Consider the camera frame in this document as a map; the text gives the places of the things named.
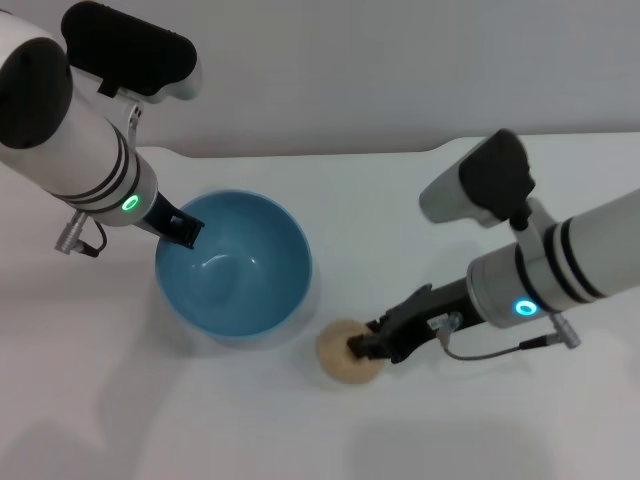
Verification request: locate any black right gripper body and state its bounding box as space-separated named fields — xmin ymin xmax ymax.
xmin=384 ymin=277 xmax=485 ymax=365

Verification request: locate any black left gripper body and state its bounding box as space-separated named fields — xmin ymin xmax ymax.
xmin=141 ymin=192 xmax=190 ymax=242

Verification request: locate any beige egg yolk pastry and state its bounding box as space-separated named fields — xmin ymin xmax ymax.
xmin=314 ymin=319 xmax=386 ymax=386

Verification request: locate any blue bowl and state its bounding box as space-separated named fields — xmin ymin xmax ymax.
xmin=154 ymin=188 xmax=316 ymax=349

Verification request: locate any left arm connector cable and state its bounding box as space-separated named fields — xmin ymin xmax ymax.
xmin=54 ymin=211 xmax=107 ymax=258

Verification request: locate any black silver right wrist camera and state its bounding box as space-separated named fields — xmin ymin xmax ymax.
xmin=418 ymin=128 xmax=560 ymax=246

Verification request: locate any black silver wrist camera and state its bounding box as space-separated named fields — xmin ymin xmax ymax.
xmin=60 ymin=0 xmax=204 ymax=136
xmin=418 ymin=128 xmax=560 ymax=246

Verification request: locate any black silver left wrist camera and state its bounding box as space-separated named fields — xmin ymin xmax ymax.
xmin=60 ymin=0 xmax=204 ymax=136

